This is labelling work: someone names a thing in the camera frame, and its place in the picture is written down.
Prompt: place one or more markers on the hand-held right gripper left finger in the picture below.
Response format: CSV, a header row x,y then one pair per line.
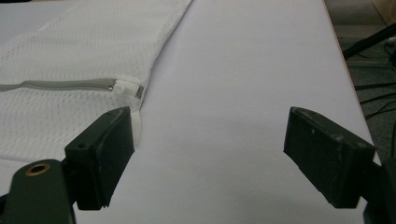
x,y
99,155

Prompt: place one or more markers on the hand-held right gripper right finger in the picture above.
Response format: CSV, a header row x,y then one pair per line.
x,y
327,152

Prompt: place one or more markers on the white mesh laundry bag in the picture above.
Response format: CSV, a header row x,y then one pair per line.
x,y
71,62

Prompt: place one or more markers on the black metal stand leg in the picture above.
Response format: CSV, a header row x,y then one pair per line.
x,y
369,41

